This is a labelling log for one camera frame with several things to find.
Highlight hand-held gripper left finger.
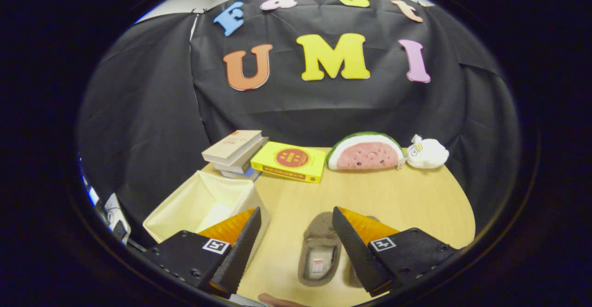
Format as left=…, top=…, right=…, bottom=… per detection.
left=144, top=207, right=262, bottom=299

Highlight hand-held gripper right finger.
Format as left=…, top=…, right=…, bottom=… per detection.
left=332, top=206, right=459, bottom=298

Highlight brown fuzzy slipper shoe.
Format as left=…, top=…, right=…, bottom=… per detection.
left=341, top=215, right=381, bottom=289
left=297, top=211, right=343, bottom=287

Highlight cream fabric storage box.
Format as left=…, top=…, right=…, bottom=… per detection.
left=142, top=171, right=271, bottom=270

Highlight blue cover book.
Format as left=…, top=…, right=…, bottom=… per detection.
left=221, top=166, right=262, bottom=181

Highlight grey cover book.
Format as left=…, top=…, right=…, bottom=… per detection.
left=214, top=136, right=270, bottom=174

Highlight watermelon slice plush toy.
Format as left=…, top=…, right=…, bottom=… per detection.
left=326, top=131, right=406, bottom=171

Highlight yellow book with red circle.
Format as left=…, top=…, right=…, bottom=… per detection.
left=250, top=141, right=327, bottom=184

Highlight white plush toy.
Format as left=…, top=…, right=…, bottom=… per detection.
left=405, top=134, right=450, bottom=169

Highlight white plastic device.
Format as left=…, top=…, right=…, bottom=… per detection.
left=103, top=193, right=131, bottom=245

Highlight black backdrop cloth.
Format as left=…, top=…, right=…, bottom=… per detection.
left=76, top=0, right=521, bottom=247

